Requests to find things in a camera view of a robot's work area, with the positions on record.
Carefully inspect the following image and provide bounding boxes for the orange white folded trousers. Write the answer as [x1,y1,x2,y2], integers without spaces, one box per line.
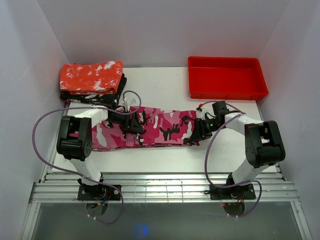
[59,61,123,95]

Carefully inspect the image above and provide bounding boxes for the black camo folded trousers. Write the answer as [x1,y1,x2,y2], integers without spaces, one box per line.
[60,73,127,108]

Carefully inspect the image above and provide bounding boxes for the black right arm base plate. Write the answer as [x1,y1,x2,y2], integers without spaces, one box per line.
[204,184,256,200]

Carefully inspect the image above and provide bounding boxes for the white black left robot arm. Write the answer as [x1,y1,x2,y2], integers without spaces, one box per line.
[56,106,145,200]

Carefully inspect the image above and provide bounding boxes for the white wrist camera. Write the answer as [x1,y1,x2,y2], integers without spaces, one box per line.
[196,104,214,120]
[126,98,137,106]

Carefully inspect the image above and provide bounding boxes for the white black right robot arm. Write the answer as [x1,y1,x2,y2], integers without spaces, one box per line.
[188,100,286,202]

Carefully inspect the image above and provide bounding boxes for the red plastic tray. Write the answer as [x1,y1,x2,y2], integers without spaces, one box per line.
[188,56,269,101]

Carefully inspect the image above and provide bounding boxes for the pink camo trousers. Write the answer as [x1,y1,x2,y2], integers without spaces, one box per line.
[92,106,200,152]

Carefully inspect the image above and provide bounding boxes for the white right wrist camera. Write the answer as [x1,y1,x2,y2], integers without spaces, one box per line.
[196,104,214,120]

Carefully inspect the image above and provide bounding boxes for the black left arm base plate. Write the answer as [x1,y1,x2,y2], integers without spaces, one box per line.
[77,185,122,201]

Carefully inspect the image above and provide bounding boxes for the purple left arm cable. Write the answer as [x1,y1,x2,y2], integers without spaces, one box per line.
[32,90,143,225]

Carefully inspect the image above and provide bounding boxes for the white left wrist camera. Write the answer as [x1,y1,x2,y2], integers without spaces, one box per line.
[126,98,137,106]

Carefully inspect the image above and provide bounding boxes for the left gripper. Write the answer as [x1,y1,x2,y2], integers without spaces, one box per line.
[107,109,143,134]

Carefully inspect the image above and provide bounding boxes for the aluminium rail frame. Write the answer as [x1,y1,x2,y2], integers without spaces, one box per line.
[19,102,313,240]

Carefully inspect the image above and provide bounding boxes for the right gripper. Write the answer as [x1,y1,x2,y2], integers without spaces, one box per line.
[189,117,224,142]

